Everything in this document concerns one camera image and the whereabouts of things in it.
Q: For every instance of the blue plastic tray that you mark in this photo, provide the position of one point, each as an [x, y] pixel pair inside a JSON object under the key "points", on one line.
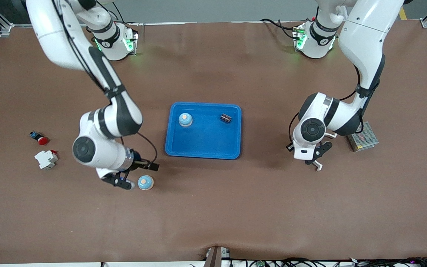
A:
{"points": [[206, 141]]}

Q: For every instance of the white circuit breaker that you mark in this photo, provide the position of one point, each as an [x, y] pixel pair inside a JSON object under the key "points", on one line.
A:
{"points": [[46, 160]]}

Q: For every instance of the light blue desk bell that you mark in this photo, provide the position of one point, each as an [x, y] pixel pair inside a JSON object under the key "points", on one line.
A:
{"points": [[145, 182], [185, 119]]}

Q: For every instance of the white curved plastic arc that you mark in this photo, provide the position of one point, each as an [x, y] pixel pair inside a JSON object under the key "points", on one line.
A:
{"points": [[319, 167]]}

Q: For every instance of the brown camera mount bracket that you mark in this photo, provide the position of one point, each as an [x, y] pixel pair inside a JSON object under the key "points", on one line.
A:
{"points": [[215, 257]]}

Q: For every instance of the metal mesh power supply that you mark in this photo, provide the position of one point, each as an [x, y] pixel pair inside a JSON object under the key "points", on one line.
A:
{"points": [[365, 142]]}

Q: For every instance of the red push button blue base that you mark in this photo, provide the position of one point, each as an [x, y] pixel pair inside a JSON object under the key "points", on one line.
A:
{"points": [[42, 140]]}

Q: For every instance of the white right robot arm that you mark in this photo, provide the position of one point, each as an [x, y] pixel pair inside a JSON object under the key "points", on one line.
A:
{"points": [[98, 148]]}

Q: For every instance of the black cylindrical capacitor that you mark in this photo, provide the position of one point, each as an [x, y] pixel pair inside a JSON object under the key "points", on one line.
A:
{"points": [[225, 118]]}

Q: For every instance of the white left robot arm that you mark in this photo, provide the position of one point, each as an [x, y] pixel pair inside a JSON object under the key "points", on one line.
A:
{"points": [[361, 37]]}

